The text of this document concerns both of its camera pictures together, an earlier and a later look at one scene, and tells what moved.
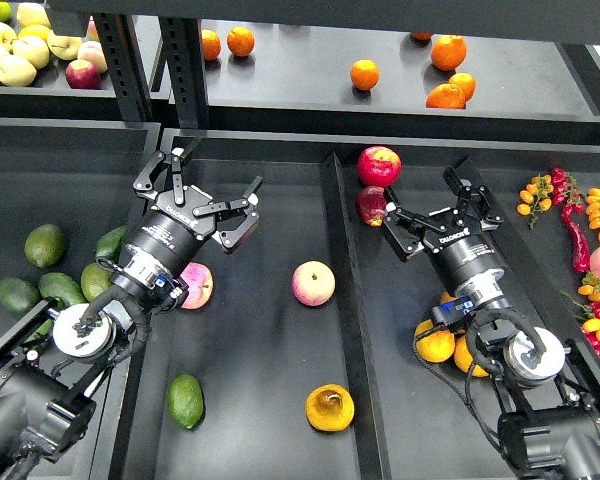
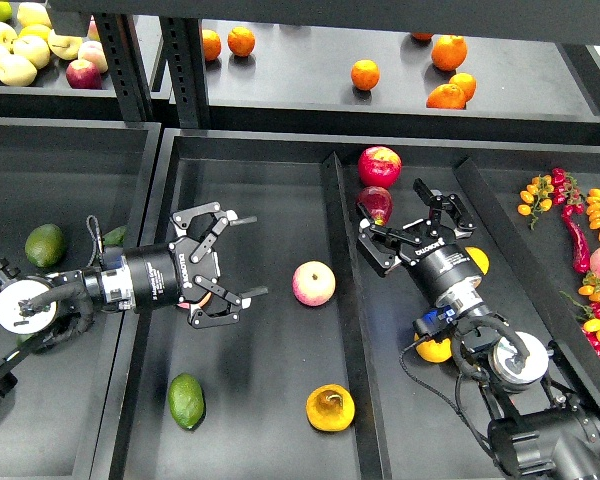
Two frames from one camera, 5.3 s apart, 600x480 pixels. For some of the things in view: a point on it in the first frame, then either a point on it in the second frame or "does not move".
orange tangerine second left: x=240 y=41 does not move
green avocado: x=186 y=400 does not move
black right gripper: x=463 y=252 -> x=438 y=264
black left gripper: x=163 y=237 -> x=163 y=276
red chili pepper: x=581 y=253 does not move
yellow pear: x=329 y=407 does not move
